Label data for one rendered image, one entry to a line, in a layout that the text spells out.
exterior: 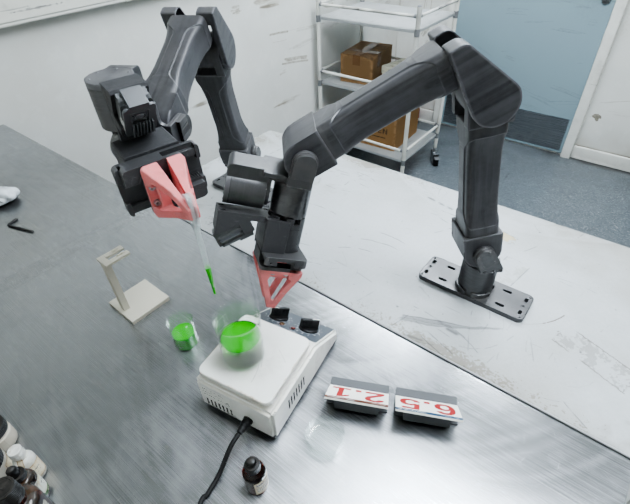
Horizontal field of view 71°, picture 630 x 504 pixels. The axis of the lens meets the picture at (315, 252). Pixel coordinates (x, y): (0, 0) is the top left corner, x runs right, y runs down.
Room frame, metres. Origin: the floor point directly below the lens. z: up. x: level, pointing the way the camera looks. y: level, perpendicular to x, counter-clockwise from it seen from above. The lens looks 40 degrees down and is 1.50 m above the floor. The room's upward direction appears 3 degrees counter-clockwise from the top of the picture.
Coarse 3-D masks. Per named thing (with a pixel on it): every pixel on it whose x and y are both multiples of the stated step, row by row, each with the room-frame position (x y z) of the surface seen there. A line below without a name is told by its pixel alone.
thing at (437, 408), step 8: (400, 400) 0.34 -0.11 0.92; (408, 400) 0.35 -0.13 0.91; (416, 400) 0.35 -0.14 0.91; (408, 408) 0.32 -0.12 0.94; (416, 408) 0.32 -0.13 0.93; (424, 408) 0.32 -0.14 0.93; (432, 408) 0.32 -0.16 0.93; (440, 408) 0.33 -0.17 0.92; (448, 408) 0.33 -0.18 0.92; (456, 408) 0.33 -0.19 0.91; (456, 416) 0.31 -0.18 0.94
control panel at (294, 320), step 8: (264, 312) 0.50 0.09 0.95; (264, 320) 0.47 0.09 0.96; (272, 320) 0.47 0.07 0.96; (288, 320) 0.48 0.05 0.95; (296, 320) 0.48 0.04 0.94; (288, 328) 0.45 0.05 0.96; (296, 328) 0.46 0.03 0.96; (320, 328) 0.47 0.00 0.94; (328, 328) 0.47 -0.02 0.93; (304, 336) 0.43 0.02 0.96; (312, 336) 0.44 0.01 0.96; (320, 336) 0.44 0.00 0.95
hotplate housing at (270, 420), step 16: (336, 336) 0.46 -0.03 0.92; (320, 352) 0.42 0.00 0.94; (304, 368) 0.37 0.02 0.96; (208, 384) 0.35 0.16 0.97; (288, 384) 0.34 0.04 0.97; (304, 384) 0.37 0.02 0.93; (208, 400) 0.35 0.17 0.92; (224, 400) 0.34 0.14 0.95; (240, 400) 0.33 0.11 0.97; (288, 400) 0.33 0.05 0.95; (240, 416) 0.33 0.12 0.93; (256, 416) 0.31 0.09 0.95; (272, 416) 0.30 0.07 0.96; (288, 416) 0.33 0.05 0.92; (240, 432) 0.30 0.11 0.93; (272, 432) 0.30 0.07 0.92
